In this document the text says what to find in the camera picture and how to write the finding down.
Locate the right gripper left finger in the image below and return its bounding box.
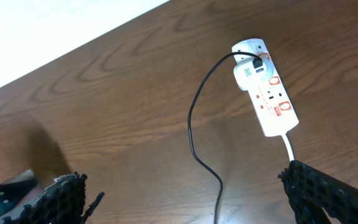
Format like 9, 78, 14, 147
0, 172, 104, 224

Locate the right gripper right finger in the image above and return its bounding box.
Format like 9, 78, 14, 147
278, 160, 358, 224

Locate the black USB charging cable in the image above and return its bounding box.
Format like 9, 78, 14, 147
187, 51, 264, 224

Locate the white power strip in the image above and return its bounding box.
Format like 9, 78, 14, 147
232, 39, 299, 137

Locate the white power strip cord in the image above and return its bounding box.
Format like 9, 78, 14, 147
280, 133, 295, 162

